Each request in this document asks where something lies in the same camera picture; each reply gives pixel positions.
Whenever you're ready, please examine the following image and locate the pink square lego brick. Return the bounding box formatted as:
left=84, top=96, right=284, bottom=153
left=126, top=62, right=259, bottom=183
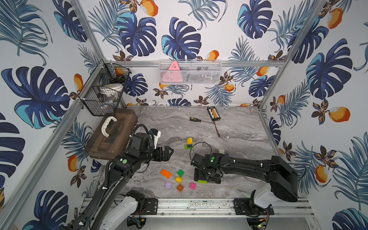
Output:
left=189, top=183, right=196, bottom=190

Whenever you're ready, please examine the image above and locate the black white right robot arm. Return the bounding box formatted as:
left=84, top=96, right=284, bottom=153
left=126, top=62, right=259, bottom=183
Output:
left=191, top=153, right=299, bottom=217

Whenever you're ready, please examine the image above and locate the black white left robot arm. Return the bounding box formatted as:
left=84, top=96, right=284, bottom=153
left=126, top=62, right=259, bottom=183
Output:
left=60, top=124, right=174, bottom=230

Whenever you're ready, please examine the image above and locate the green square lego brick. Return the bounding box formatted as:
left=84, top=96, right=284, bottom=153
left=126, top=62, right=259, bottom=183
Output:
left=177, top=169, right=185, bottom=177

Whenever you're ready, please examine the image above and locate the orange long lego brick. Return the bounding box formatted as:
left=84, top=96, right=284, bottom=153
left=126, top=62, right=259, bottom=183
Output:
left=161, top=169, right=172, bottom=179

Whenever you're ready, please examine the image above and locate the yellow sloped lego brick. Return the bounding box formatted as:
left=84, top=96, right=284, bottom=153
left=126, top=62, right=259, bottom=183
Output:
left=175, top=176, right=183, bottom=183

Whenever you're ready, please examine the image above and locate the brown square lego brick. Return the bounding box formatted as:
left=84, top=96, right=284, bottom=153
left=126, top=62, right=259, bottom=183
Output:
left=176, top=184, right=184, bottom=193

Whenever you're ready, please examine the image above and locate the purple square lego brick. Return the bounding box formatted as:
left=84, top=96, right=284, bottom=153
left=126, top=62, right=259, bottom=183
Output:
left=165, top=181, right=172, bottom=189

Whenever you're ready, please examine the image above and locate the black yellow screwdriver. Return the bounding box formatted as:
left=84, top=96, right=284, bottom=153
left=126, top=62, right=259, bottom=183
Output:
left=189, top=117, right=213, bottom=124

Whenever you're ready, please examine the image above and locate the brown translucent tool case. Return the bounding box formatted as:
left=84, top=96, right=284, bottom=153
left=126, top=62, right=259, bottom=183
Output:
left=85, top=108, right=139, bottom=160

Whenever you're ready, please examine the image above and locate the black screwdriver bit case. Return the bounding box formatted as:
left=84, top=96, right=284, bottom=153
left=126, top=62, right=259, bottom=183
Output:
left=207, top=106, right=221, bottom=122

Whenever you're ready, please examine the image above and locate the pink triangular object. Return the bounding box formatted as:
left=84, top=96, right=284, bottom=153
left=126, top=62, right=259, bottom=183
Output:
left=161, top=61, right=183, bottom=84

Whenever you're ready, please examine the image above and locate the white object in basket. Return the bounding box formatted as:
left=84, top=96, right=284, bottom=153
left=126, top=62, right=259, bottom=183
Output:
left=99, top=83, right=124, bottom=96

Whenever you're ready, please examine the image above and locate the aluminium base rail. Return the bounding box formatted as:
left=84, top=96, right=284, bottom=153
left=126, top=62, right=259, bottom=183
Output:
left=80, top=197, right=314, bottom=218

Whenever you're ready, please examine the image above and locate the black wire basket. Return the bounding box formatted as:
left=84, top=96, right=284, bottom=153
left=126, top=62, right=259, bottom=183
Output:
left=78, top=60, right=132, bottom=117

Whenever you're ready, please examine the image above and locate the white wire wall shelf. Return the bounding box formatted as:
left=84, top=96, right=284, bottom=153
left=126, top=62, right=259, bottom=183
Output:
left=158, top=60, right=223, bottom=84

